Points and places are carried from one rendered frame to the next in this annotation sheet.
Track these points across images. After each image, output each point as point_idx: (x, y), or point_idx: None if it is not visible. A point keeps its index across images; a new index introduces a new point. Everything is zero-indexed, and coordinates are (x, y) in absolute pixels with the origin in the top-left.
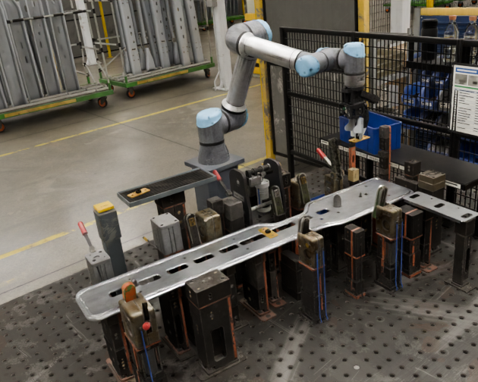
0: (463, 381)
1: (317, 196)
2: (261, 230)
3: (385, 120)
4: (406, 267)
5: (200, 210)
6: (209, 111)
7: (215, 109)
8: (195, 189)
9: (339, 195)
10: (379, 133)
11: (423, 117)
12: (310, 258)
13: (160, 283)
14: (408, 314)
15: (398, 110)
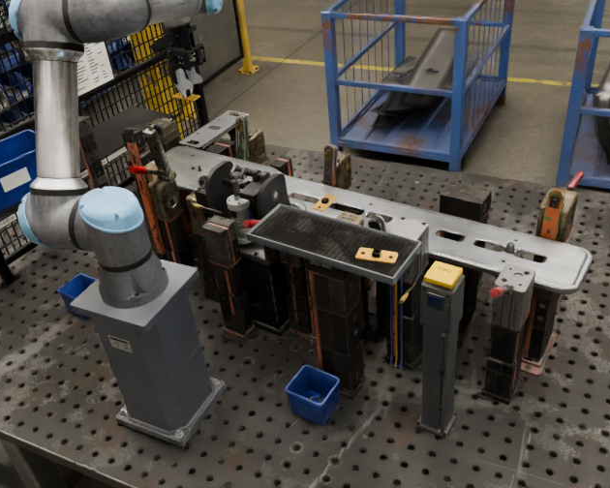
0: (379, 167)
1: (68, 294)
2: (323, 207)
3: None
4: None
5: (182, 380)
6: (106, 198)
7: (95, 193)
8: (167, 354)
9: (198, 184)
10: (82, 132)
11: (28, 111)
12: (350, 176)
13: (488, 233)
14: (310, 199)
15: None
